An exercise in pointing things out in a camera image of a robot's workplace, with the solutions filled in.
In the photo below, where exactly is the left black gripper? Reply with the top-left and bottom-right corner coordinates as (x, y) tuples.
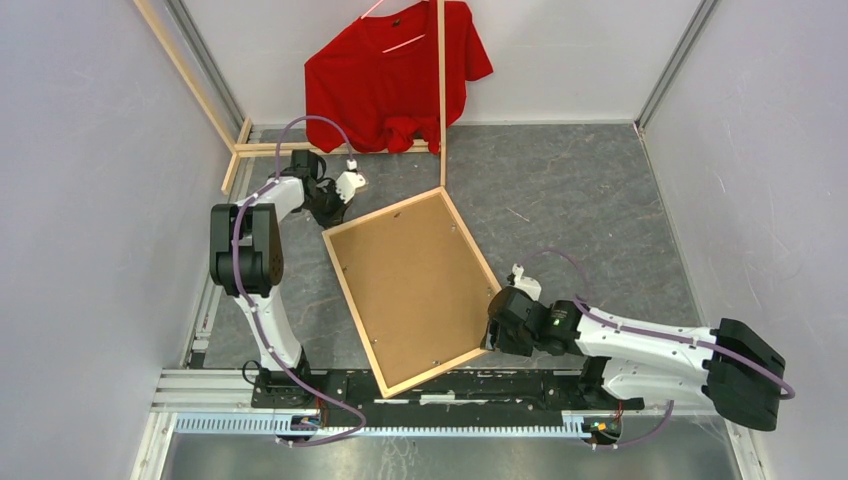
(300, 184), (356, 234)

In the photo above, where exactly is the light wooden picture frame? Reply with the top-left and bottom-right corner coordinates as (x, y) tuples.
(321, 186), (503, 399)

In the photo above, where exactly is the brown backing board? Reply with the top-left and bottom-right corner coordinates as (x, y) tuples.
(329, 194), (495, 390)

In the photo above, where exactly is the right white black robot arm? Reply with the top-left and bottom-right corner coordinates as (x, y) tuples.
(485, 286), (794, 432)

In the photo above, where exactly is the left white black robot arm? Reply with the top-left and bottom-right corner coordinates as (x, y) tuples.
(209, 149), (367, 408)

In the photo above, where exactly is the wooden clothes rack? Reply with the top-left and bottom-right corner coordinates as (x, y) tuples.
(134, 0), (448, 194)

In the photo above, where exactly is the red t-shirt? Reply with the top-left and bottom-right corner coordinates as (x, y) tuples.
(304, 1), (494, 154)

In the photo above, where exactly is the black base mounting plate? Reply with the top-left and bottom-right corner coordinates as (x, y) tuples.
(241, 368), (645, 427)

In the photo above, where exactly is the pink clothes hanger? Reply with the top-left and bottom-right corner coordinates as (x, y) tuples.
(357, 1), (434, 54)

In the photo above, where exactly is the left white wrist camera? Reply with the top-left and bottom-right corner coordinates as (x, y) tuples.
(335, 159), (368, 204)

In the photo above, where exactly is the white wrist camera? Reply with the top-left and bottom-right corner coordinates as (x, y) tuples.
(507, 264), (542, 301)
(335, 159), (368, 204)

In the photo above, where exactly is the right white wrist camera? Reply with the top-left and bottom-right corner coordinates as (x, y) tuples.
(507, 264), (542, 301)

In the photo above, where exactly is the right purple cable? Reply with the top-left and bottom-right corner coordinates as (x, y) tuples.
(519, 248), (796, 450)

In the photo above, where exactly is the white slotted cable duct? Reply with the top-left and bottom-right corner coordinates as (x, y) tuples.
(173, 413), (590, 440)

